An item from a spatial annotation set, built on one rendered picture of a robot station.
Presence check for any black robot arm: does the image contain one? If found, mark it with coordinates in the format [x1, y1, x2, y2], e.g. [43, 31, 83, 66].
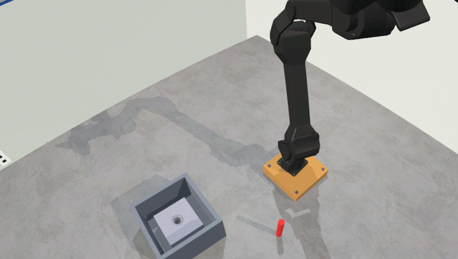
[270, 0, 430, 176]

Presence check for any red peg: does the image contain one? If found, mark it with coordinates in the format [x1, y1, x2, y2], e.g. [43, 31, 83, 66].
[276, 219, 285, 237]

